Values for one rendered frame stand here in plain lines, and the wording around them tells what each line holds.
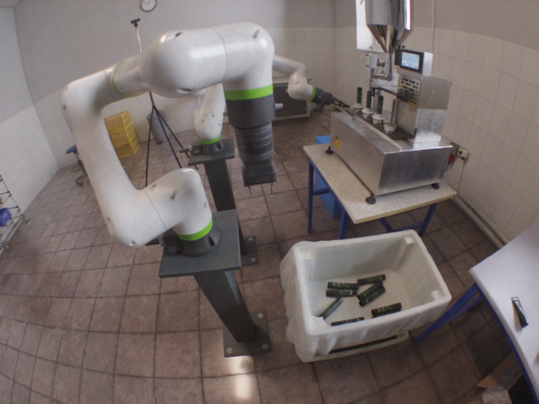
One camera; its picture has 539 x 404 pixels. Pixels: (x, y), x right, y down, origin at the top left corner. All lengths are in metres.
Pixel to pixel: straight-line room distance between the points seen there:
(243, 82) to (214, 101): 0.66
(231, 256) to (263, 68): 0.51
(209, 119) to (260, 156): 0.63
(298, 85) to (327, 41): 3.83
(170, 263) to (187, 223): 0.17
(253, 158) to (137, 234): 0.33
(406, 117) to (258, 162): 0.89
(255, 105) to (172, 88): 0.15
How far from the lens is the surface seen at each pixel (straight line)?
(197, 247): 0.71
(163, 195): 0.59
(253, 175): 0.49
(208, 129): 1.07
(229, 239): 0.74
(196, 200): 0.61
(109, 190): 0.61
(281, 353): 1.49
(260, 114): 0.42
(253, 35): 0.41
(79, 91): 0.72
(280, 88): 4.09
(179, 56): 0.33
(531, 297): 1.28
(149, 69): 0.34
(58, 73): 5.91
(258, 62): 0.40
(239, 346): 1.52
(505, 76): 2.47
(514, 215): 2.51
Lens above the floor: 1.45
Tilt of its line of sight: 39 degrees down
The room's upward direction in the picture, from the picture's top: 6 degrees counter-clockwise
